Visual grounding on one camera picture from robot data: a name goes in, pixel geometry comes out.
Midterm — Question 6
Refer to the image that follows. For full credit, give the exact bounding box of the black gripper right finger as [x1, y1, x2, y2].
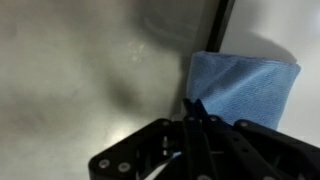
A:
[194, 100, 320, 180]

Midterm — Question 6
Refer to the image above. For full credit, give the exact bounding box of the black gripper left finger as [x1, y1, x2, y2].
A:
[88, 99, 207, 180]

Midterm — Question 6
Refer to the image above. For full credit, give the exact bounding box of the blue towel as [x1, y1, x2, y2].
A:
[187, 51, 301, 129]

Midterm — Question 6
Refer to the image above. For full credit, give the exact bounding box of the black framed whiteboard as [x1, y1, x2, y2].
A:
[169, 0, 320, 148]

